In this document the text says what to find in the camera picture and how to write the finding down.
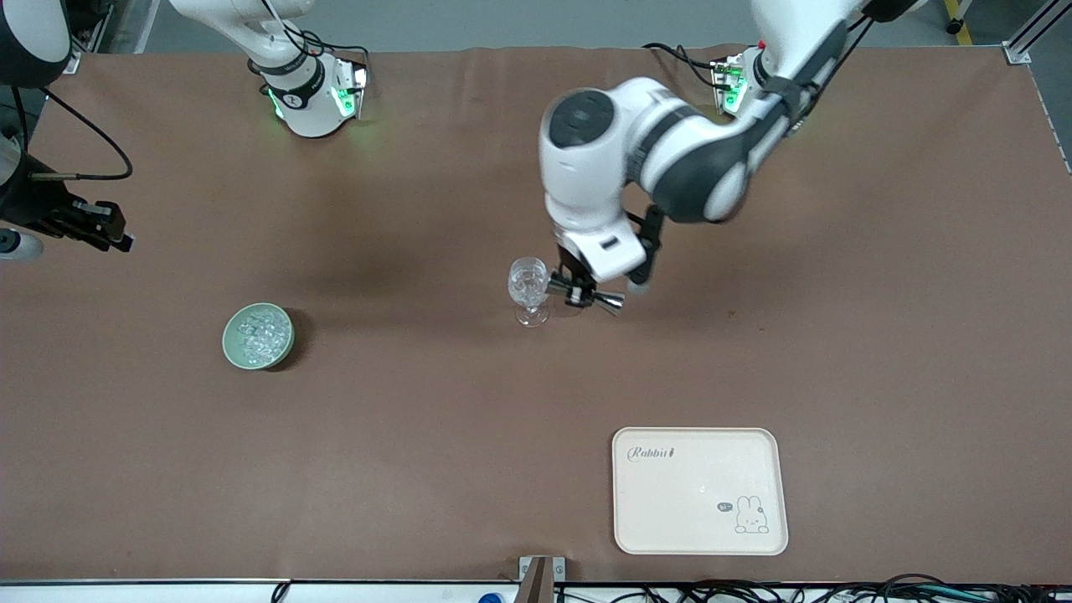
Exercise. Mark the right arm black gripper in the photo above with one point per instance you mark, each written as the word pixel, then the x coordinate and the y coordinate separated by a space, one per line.
pixel 35 206

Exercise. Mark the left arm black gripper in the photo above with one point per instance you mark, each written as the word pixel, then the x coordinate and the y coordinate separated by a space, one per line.
pixel 574 280

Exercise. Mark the steel double-ended jigger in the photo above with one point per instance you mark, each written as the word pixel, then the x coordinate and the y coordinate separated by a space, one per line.
pixel 611 302

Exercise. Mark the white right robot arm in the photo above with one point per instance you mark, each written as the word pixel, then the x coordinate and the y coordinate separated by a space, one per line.
pixel 306 113

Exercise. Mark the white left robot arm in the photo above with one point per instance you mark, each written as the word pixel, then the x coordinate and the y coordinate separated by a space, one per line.
pixel 586 159

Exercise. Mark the clear cut-crystal wine glass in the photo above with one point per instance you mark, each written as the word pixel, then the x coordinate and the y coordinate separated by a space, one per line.
pixel 526 289

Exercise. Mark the green ceramic bowl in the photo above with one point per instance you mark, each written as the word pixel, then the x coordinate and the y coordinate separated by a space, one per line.
pixel 231 339

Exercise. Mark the brown table cover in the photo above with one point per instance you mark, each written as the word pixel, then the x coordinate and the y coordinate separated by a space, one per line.
pixel 419 461

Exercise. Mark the cream tray with rabbit print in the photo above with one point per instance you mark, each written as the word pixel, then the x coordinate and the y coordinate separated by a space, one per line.
pixel 695 494

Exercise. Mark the black caster wheel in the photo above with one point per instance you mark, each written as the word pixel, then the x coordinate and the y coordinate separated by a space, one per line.
pixel 953 28

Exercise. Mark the aluminium frame profile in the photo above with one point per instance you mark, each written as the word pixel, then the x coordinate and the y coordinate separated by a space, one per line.
pixel 90 33
pixel 1026 38

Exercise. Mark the grey metal bracket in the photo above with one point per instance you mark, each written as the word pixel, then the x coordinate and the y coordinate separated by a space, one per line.
pixel 526 565

